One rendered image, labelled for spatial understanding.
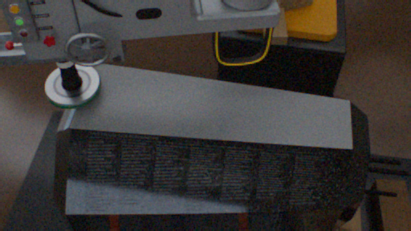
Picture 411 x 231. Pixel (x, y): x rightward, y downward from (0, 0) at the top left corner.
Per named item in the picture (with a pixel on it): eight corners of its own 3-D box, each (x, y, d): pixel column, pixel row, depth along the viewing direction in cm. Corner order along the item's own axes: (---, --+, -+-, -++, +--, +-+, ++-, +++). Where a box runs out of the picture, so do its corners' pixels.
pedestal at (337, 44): (224, 53, 324) (229, -41, 265) (323, 66, 318) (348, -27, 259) (209, 132, 284) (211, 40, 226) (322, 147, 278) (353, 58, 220)
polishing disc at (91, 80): (106, 68, 194) (106, 66, 193) (89, 110, 182) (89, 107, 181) (57, 62, 197) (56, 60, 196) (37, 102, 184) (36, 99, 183)
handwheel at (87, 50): (113, 46, 166) (107, 12, 154) (114, 66, 160) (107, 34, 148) (70, 50, 165) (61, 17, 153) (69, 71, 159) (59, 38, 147)
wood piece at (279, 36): (261, 15, 231) (262, 7, 227) (283, 15, 231) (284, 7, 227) (264, 44, 219) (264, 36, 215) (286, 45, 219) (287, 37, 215)
